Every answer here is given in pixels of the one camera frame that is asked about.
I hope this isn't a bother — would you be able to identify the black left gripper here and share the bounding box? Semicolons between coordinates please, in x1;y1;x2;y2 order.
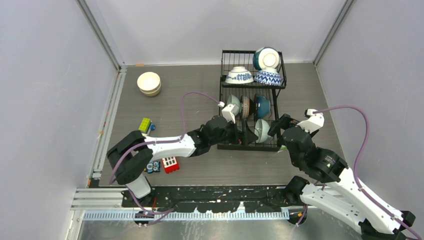
209;116;257;146

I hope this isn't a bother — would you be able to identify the pale green striped bowl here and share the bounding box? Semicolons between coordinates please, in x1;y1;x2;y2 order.
254;119;270;144

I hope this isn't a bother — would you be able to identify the beige bowl with flower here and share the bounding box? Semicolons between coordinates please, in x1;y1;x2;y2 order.
136;71;161;93

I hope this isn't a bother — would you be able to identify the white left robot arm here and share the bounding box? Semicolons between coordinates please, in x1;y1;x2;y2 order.
106;115;258;207

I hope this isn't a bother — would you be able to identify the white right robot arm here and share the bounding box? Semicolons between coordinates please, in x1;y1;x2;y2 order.
268;113;416;240

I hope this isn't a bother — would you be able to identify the dark blue glazed bowl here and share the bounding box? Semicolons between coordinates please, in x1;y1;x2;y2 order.
254;93;271;119

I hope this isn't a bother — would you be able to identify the black patterned rim bowl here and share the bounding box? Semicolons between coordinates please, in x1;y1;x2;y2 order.
240;95;254;119

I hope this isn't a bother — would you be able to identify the light green bowl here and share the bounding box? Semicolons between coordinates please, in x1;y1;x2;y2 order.
226;94;241;116

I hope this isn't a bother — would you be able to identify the blue white zigzag bowl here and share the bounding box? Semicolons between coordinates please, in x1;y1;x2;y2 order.
254;67;283;86

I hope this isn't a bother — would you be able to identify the white blue floral bowl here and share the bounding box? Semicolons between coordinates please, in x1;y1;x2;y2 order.
225;66;254;84

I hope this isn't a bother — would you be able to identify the teal bowl white base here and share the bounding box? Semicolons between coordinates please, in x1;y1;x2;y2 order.
252;47;280;71

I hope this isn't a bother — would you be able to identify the red white toy block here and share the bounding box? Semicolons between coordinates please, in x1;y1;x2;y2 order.
161;156;180;174

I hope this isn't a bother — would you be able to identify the blue owl puzzle piece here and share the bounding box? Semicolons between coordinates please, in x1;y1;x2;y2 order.
144;161;161;174

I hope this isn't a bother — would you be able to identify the toy truck with green block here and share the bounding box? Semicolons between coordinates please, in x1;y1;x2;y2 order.
138;117;156;136

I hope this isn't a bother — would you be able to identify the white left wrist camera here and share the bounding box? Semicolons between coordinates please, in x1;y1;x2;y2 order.
221;103;239;124

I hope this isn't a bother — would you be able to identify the black wire dish rack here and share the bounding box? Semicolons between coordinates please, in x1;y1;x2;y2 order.
217;47;287;152

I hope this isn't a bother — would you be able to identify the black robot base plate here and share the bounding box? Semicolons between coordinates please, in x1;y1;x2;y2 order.
121;185;306;214

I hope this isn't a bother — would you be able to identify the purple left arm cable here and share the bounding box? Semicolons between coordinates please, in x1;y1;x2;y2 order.
108;91;225;227

